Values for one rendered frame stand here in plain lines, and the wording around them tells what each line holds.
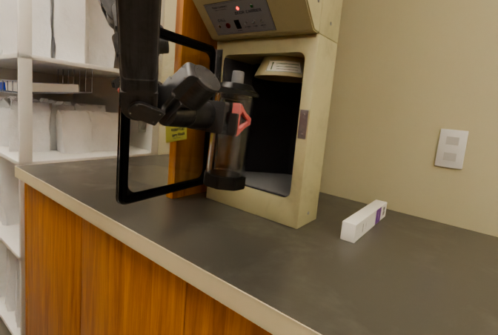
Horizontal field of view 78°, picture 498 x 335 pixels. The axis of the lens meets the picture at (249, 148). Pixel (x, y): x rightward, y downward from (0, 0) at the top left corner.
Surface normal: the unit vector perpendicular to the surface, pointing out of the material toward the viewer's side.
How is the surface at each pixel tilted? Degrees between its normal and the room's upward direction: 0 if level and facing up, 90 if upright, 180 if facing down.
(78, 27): 96
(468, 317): 0
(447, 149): 90
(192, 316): 90
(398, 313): 0
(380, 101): 90
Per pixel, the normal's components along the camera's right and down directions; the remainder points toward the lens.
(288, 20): -0.49, 0.73
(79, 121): 0.59, 0.18
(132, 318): -0.61, 0.05
